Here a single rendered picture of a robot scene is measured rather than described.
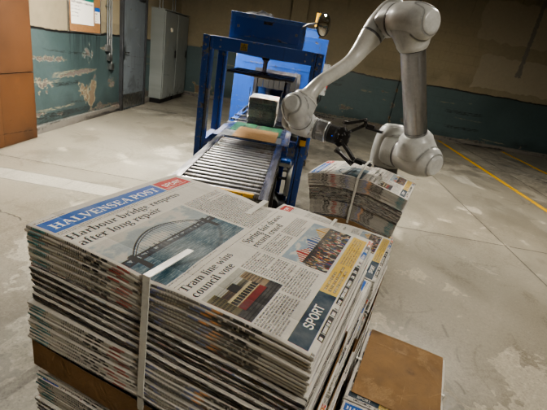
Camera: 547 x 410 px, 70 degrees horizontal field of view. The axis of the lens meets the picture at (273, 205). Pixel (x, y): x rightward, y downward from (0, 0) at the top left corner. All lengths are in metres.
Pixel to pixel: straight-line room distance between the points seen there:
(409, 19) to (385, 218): 0.76
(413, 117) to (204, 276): 1.53
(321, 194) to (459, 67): 9.89
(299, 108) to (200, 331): 1.19
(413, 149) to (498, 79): 9.90
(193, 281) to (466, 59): 11.11
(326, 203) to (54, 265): 1.24
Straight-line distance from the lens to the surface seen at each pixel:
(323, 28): 3.20
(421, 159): 1.88
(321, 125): 1.67
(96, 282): 0.49
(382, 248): 1.14
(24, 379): 2.20
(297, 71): 5.54
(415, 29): 1.69
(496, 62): 11.67
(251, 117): 4.03
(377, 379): 1.42
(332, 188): 1.60
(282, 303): 0.41
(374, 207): 1.57
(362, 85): 10.80
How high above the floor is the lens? 1.52
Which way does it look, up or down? 22 degrees down
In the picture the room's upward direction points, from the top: 10 degrees clockwise
